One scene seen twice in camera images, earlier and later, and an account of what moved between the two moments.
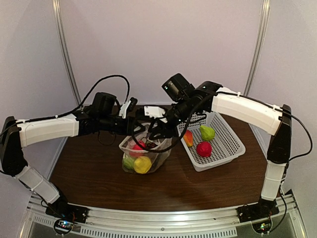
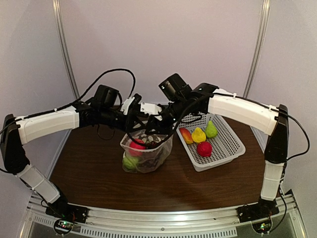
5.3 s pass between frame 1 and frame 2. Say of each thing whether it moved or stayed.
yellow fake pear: moved
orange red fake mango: stayed
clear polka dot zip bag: stayed
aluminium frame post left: stayed
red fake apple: stayed
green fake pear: moved
